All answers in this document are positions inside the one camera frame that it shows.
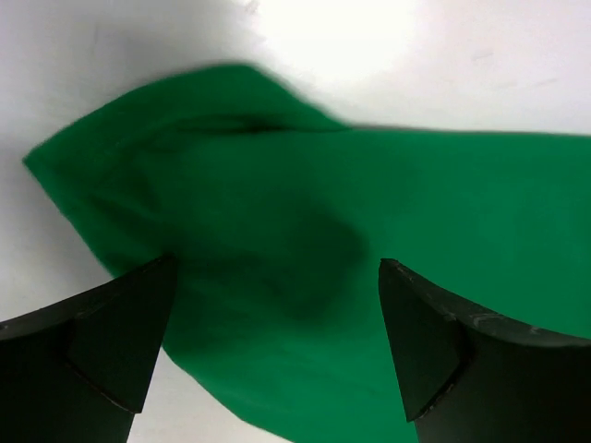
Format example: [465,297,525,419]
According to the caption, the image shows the green t-shirt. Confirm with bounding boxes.
[24,65,590,442]

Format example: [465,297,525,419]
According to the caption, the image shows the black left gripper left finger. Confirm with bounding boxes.
[1,256,177,443]

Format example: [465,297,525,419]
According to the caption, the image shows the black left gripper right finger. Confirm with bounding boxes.
[379,259,590,443]

